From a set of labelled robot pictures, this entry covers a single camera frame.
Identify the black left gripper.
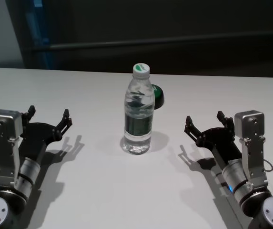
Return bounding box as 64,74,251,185
19,104,73,165

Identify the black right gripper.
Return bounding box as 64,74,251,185
184,110,243,166

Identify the clear plastic water bottle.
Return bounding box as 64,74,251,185
122,62,156,156

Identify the green YES push button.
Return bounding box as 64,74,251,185
150,83,166,111

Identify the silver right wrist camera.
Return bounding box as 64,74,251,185
233,110,269,189

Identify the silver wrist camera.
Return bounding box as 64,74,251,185
233,110,269,189
0,109,24,189

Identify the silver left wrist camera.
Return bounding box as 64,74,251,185
0,109,24,189

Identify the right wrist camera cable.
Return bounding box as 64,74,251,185
264,159,273,173

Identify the blue vertical post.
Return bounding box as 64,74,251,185
28,0,54,70

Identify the grey horizontal rail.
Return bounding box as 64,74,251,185
30,34,273,52

